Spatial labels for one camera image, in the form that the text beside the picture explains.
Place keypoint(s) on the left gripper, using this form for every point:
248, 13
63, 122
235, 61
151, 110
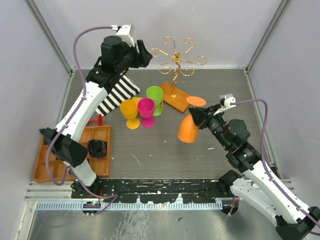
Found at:
142, 59

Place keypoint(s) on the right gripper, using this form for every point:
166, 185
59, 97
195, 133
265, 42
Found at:
202, 116

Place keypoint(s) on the orange plastic wine glass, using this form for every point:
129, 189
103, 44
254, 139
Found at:
188, 131

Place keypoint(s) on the gold wire wine glass rack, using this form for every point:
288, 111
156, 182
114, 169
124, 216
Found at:
179, 66

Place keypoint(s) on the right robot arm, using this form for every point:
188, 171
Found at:
253, 180

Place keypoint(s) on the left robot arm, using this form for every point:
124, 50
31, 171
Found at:
117, 56

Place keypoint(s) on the green plastic wine glass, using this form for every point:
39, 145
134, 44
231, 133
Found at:
156, 94

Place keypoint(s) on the yellow plastic wine glass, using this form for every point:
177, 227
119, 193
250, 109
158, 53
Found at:
136, 99

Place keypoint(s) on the magenta plastic wine glass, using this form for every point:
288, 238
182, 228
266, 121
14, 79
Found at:
146, 109

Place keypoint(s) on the yellow-orange plastic wine glass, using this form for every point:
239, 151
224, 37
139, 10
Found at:
129, 110

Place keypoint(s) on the red plastic wine glass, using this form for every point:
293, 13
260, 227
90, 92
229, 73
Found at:
98, 120

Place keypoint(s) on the black white striped cloth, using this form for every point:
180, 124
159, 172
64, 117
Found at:
125, 89

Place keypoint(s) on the wooden compartment tray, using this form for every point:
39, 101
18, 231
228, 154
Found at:
100, 166

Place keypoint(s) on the rolled dark orange-floral tie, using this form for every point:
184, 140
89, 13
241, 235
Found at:
45, 131

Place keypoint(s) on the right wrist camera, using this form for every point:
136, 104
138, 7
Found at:
227, 101

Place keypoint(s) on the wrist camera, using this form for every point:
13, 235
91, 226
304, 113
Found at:
125, 32
227, 101

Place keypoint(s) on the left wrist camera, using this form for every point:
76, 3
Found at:
125, 32

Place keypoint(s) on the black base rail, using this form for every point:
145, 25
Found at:
160, 191

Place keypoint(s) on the white slotted cable duct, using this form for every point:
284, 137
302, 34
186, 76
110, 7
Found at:
94, 205

